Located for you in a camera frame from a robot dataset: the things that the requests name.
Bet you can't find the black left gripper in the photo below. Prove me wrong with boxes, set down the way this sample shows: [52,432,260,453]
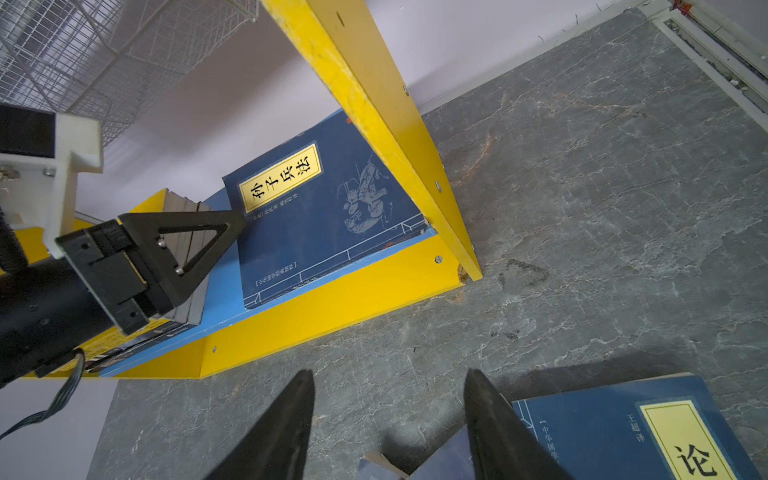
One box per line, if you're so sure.
[55,210,246,335]

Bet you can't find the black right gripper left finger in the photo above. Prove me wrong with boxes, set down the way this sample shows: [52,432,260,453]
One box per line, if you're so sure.
[207,369,315,480]

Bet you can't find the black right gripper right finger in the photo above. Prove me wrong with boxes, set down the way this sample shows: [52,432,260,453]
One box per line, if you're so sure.
[463,369,571,480]

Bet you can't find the navy book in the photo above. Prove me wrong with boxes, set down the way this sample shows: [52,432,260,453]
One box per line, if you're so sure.
[223,110,426,309]
[358,371,763,480]

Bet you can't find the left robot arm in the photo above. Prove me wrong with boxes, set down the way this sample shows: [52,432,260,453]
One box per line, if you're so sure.
[1,211,246,433]

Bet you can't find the yellow wooden bookshelf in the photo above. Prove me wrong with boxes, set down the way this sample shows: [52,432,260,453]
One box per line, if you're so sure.
[1,1,480,383]

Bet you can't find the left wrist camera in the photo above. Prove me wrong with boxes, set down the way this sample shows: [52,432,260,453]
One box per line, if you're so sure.
[1,104,104,259]

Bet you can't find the white wire rack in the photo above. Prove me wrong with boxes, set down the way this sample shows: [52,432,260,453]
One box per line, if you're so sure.
[1,0,260,145]

